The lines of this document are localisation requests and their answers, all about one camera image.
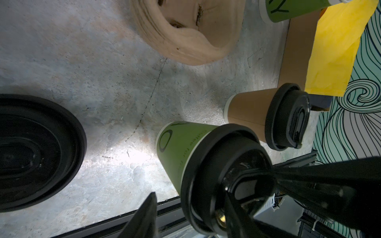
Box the stack of black lids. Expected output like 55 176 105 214
1 94 87 213

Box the brown cardboard cup carrier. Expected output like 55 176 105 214
130 0 246 66

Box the brown paper coffee cup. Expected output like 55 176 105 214
224 88 277 142

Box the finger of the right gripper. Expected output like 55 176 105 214
244 156 381 238

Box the green paper coffee cup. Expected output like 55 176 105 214
156 121 217 194

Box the brown napkin box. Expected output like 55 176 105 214
278 11 321 91

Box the yellow napkin stack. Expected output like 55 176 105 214
305 0 379 97

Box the stack of paper cups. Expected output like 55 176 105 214
259 0 351 23

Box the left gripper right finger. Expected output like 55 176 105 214
224 193 266 238

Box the black cup lid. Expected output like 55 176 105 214
180 124 275 236
265 83 311 151

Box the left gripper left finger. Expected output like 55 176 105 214
118 192 157 238

